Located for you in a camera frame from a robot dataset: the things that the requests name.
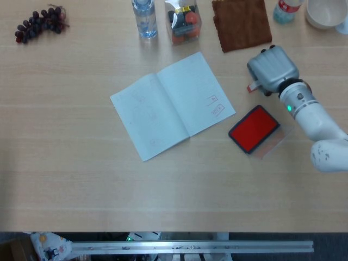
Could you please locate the aluminium profile rail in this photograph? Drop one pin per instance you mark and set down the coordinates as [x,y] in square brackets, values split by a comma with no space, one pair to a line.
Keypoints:
[190,247]

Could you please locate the white patterned plastic bag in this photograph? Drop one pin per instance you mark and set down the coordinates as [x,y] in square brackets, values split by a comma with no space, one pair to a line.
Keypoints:
[49,246]

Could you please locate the red label plastic bottle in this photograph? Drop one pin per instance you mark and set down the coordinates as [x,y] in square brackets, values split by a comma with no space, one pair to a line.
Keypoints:
[285,11]

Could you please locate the dark purple grape bunch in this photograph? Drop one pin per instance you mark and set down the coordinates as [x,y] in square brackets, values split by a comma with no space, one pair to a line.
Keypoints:
[35,24]

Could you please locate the open white notebook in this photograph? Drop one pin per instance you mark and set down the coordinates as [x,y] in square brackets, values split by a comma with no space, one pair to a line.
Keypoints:
[174,106]

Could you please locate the white cup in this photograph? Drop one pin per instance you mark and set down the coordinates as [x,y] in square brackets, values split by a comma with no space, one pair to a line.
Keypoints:
[343,28]

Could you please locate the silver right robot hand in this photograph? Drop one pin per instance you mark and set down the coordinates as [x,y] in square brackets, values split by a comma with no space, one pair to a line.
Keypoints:
[273,69]

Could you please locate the cream ceramic bowl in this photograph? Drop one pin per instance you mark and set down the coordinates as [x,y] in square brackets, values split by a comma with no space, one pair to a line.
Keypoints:
[324,13]

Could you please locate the red ink pad with lid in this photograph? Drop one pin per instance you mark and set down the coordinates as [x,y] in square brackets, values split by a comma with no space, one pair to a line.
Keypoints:
[254,127]

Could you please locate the clear plastic water bottle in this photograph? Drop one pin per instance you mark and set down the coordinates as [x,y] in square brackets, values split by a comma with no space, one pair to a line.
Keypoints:
[146,21]

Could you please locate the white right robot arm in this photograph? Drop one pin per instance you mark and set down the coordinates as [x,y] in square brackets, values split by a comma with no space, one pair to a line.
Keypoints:
[312,119]

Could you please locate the brown folded cloth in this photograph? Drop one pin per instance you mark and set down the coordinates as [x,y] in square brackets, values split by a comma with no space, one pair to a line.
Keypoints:
[242,24]

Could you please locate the cardboard box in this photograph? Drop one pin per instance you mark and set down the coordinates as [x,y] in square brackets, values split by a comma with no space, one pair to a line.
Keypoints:
[13,250]

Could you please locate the small red-white stamp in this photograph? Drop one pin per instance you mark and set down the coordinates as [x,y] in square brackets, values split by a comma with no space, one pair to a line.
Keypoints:
[252,86]

